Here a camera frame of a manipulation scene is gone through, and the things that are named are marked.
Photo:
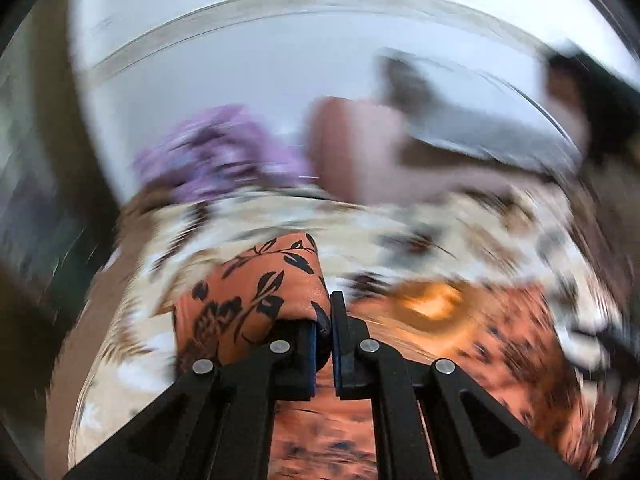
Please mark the purple floral cloth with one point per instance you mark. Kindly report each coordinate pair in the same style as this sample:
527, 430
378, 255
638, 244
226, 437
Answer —
225, 155

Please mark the wooden door with glass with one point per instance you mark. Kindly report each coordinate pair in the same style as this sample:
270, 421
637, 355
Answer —
45, 200

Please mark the grey pillow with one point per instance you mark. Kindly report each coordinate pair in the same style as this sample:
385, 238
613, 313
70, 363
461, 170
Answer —
475, 127

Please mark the cream leaf printed blanket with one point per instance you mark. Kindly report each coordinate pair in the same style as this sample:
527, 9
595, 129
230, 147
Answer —
350, 227

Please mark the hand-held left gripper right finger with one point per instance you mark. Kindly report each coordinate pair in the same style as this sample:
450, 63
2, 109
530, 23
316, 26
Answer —
336, 355

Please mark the orange black floral garment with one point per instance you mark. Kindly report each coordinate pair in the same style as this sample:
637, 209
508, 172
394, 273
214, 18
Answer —
240, 290

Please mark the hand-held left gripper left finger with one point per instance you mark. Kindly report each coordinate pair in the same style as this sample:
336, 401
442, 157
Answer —
312, 355

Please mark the pink bolster pillow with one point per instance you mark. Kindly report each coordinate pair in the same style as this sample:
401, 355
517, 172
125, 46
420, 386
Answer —
350, 150

